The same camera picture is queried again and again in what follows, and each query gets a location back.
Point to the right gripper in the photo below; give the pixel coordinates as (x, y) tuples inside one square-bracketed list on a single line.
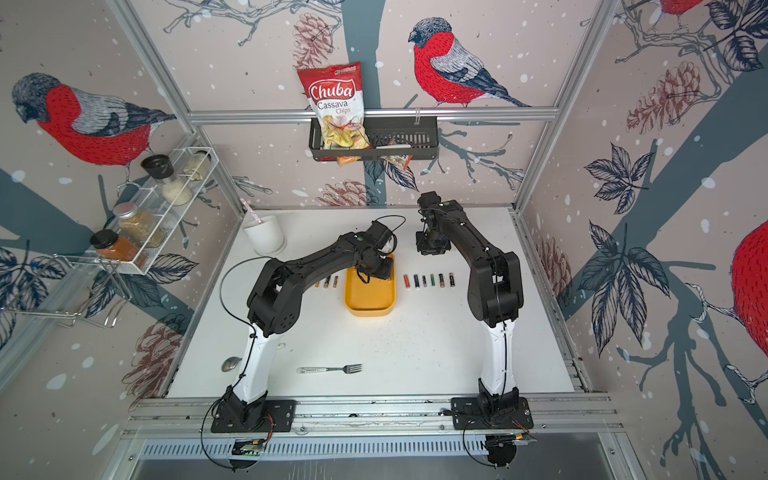
[(442, 246)]

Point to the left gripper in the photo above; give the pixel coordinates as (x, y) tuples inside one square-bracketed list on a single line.
[(387, 273)]

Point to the yellow plastic storage box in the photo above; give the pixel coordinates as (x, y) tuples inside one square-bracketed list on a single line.
[(374, 299)]

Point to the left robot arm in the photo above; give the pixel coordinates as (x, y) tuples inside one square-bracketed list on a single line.
[(275, 301)]

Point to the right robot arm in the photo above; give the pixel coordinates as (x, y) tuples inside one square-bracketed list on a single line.
[(495, 293)]

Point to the white ceramic cup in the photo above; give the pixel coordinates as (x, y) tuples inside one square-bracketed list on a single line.
[(266, 236)]

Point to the metal fork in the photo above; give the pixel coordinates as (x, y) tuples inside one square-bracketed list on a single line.
[(347, 369)]

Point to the red Chuba cassava chips bag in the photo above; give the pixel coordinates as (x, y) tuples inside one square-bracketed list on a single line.
[(335, 94)]

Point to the metal spoon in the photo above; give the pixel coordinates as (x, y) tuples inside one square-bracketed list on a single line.
[(230, 364)]

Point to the pale spice jar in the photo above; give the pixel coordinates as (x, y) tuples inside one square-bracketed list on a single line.
[(197, 167)]

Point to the black lid spice jar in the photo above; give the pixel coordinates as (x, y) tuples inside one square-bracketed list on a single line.
[(173, 189)]

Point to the silver lid spice jar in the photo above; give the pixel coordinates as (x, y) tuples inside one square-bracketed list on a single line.
[(139, 226)]

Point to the orange spice jar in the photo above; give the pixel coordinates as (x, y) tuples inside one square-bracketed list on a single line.
[(112, 246)]

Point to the black wall basket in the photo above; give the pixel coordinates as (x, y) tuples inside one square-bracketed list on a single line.
[(388, 136)]

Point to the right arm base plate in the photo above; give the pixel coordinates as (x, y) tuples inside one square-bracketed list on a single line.
[(467, 414)]

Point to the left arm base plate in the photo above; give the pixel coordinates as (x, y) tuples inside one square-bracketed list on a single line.
[(232, 415)]

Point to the white wire spice rack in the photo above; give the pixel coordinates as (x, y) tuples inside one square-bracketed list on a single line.
[(158, 206)]

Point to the wire hanger rack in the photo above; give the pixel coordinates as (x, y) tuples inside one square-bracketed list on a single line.
[(63, 289)]

